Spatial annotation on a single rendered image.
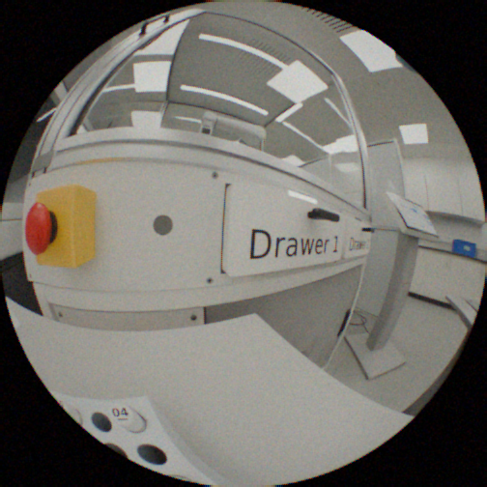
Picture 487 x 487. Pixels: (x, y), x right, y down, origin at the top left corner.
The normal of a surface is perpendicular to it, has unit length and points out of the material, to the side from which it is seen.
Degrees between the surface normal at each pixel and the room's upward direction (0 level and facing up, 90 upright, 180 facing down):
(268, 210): 90
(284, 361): 0
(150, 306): 90
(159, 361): 0
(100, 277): 90
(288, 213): 90
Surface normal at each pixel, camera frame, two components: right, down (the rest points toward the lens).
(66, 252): 0.47, 0.13
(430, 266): -0.90, 0.00
